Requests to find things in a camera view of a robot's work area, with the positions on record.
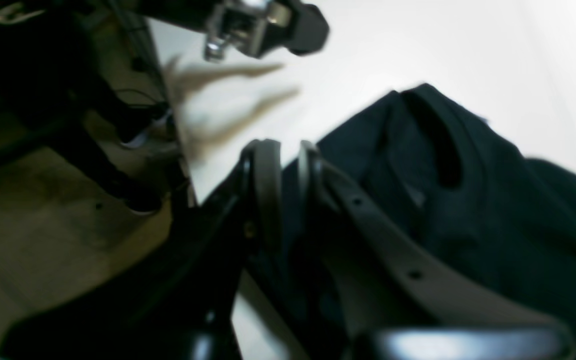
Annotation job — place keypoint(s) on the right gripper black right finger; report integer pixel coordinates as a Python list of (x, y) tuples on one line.
[(474, 323)]

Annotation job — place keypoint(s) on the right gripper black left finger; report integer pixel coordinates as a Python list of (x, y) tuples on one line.
[(176, 303)]

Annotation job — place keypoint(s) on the black T-shirt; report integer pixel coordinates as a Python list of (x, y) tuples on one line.
[(457, 189)]

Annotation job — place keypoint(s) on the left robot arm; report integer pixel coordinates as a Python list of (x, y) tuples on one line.
[(252, 27)]

